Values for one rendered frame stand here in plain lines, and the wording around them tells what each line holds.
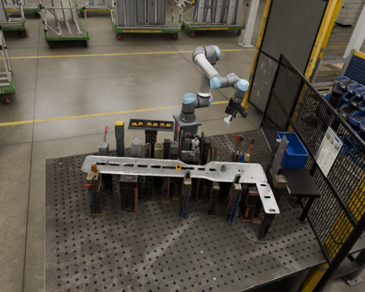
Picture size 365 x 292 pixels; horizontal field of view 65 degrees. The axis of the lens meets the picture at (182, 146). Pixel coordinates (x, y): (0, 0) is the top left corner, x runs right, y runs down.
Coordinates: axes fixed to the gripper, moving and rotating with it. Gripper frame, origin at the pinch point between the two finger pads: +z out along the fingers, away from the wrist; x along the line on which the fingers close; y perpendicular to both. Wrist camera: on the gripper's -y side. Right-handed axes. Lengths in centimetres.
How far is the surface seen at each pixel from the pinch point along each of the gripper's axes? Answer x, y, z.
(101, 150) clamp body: 55, 78, 36
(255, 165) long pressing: 1.3, -30.1, 26.4
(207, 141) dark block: 7.6, 11.4, 20.1
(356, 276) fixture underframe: -14, -154, 104
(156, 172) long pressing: 51, 30, 32
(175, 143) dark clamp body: 20.8, 32.2, 26.5
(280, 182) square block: 16, -51, 17
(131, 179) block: 70, 39, 29
